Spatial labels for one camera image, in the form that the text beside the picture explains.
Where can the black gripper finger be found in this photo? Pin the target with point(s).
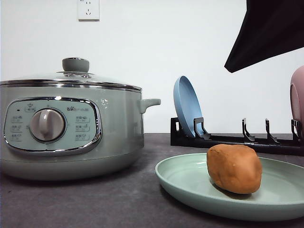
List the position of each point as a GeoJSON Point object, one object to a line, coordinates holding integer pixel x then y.
{"type": "Point", "coordinates": [272, 27]}

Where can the brown potato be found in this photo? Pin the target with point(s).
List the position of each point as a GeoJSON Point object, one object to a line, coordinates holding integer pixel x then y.
{"type": "Point", "coordinates": [235, 168]}

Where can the green plate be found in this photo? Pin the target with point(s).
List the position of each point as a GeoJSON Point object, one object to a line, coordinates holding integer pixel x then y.
{"type": "Point", "coordinates": [187, 181]}

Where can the glass pot lid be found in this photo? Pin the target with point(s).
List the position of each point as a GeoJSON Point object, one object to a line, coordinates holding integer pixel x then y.
{"type": "Point", "coordinates": [75, 73]}

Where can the blue plate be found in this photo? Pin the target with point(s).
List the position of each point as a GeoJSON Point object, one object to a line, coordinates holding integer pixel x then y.
{"type": "Point", "coordinates": [187, 105]}

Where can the green electric steamer pot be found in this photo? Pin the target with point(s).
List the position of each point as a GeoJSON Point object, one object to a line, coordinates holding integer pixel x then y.
{"type": "Point", "coordinates": [70, 130]}

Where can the pink bowl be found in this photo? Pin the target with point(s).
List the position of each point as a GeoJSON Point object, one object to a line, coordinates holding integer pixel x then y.
{"type": "Point", "coordinates": [297, 98]}

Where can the black dish rack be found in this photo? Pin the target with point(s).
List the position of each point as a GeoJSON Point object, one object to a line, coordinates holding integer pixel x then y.
{"type": "Point", "coordinates": [202, 139]}

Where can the grey table cloth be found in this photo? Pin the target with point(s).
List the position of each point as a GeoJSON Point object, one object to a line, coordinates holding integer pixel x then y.
{"type": "Point", "coordinates": [130, 198]}

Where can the white wall socket left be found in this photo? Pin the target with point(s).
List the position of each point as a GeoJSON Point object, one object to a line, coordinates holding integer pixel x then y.
{"type": "Point", "coordinates": [88, 11]}

